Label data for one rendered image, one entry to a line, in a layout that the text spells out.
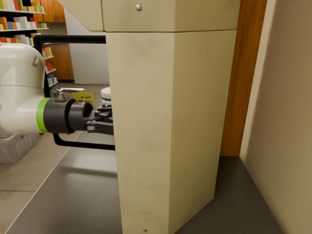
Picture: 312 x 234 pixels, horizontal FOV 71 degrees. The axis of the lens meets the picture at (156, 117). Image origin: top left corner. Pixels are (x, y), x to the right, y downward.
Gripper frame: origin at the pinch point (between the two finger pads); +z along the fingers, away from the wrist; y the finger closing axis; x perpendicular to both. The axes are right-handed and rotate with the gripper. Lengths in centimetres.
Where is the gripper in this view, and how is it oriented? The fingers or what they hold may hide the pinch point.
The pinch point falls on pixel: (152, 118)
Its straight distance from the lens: 55.4
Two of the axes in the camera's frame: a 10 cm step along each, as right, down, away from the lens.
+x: 0.0, 9.2, 4.0
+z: 10.0, 0.3, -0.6
